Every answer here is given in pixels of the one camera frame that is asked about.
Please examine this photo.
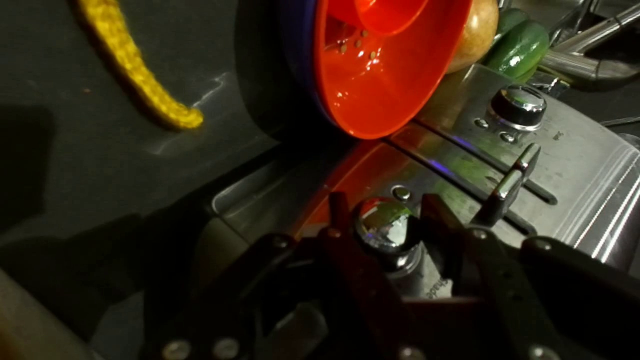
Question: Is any chrome sink faucet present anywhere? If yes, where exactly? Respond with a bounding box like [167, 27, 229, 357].
[538, 0, 640, 87]

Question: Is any silver toaster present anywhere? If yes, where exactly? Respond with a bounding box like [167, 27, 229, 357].
[209, 62, 640, 318]

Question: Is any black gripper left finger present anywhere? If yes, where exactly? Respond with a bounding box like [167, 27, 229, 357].
[143, 190, 421, 360]

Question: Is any yellow knitted cloth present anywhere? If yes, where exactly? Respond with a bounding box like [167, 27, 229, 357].
[72, 0, 206, 132]

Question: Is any yellow apple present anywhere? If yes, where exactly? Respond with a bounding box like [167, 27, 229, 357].
[447, 0, 503, 75]

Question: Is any green plastic bowl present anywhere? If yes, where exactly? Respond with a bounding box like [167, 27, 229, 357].
[483, 9, 552, 83]

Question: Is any chrome toaster knob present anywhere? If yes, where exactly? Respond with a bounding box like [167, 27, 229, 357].
[352, 196, 426, 276]
[488, 84, 550, 132]

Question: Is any red plastic bowl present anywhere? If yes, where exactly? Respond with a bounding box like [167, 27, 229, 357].
[310, 0, 474, 143]

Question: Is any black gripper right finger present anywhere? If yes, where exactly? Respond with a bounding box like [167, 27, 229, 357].
[418, 193, 640, 360]

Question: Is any blue plastic bowl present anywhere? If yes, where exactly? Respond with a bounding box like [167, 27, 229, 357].
[275, 0, 337, 137]

